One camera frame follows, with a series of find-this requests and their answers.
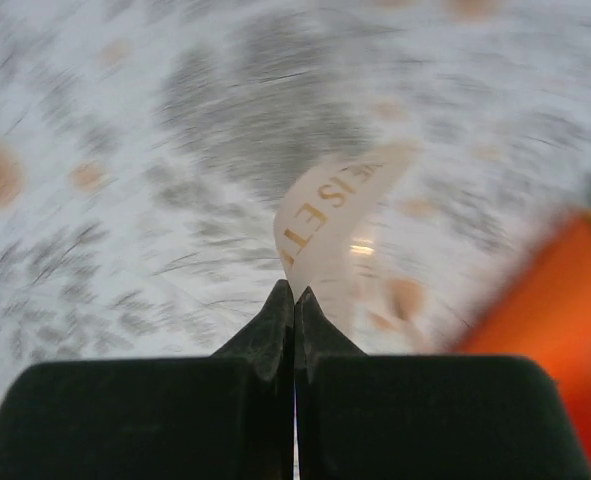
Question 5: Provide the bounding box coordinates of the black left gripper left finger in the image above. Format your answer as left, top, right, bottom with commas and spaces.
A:
0, 278, 296, 480

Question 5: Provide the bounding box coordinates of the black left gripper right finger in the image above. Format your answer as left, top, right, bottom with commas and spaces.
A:
295, 287, 591, 480

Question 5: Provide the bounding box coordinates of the orange wrapping paper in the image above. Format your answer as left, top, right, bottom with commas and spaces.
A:
449, 207, 591, 474

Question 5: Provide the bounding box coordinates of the cream ribbon with gold print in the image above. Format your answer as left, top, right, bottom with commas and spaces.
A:
273, 141, 429, 351

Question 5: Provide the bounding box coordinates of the floral patterned tablecloth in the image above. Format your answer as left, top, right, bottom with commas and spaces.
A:
0, 0, 591, 441

